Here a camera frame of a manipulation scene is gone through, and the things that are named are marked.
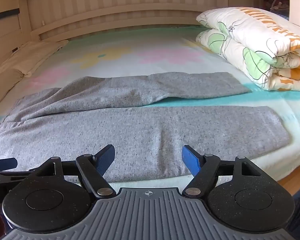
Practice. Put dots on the grey pants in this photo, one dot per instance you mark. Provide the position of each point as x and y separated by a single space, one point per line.
130 135

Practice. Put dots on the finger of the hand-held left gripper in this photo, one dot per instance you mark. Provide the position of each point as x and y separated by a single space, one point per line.
5 164

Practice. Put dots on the cream pillow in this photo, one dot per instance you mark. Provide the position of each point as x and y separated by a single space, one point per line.
27 57

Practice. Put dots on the pastel printed bed sheet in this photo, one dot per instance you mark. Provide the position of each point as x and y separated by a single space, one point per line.
120 55

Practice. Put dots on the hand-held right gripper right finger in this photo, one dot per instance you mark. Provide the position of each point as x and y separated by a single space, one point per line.
191 160

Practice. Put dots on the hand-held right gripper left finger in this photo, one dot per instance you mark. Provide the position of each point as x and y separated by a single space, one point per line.
106 160

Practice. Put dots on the folded floral quilt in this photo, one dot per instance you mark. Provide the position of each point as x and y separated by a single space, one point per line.
262 47

